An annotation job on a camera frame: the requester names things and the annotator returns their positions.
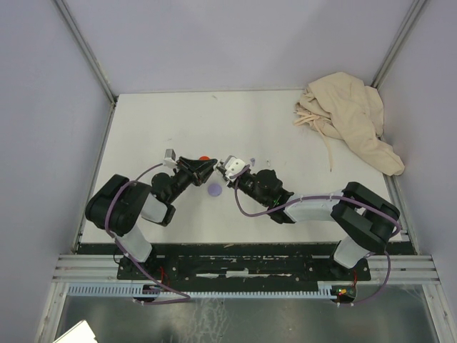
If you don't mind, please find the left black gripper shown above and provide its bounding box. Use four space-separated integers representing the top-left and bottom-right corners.
167 156 219 204

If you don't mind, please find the white earbud case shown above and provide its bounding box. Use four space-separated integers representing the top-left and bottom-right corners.
214 162 225 175

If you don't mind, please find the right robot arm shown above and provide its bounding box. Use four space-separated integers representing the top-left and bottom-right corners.
215 156 401 279

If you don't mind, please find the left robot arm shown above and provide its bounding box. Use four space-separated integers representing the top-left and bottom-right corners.
85 149 218 279

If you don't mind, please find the purple earbud case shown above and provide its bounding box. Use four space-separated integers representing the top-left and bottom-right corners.
207 183 223 197

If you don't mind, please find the beige cloth bag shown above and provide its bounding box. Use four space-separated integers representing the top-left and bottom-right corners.
293 72 405 176

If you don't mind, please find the white paper corner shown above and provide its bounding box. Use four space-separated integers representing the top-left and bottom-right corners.
54 320 97 343

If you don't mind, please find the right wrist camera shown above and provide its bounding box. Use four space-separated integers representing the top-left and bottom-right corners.
221 155 246 180

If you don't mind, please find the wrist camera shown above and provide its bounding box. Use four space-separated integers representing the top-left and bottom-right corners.
221 155 246 180
163 149 177 169

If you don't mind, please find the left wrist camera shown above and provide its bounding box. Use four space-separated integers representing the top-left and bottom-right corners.
163 149 177 169

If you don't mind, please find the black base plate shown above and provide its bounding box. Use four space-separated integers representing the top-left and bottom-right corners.
116 243 372 290

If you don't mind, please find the white cable duct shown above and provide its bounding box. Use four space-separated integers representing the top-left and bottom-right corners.
66 281 340 298

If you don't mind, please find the aluminium frame rail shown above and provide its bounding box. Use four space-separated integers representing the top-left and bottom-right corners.
52 255 441 285

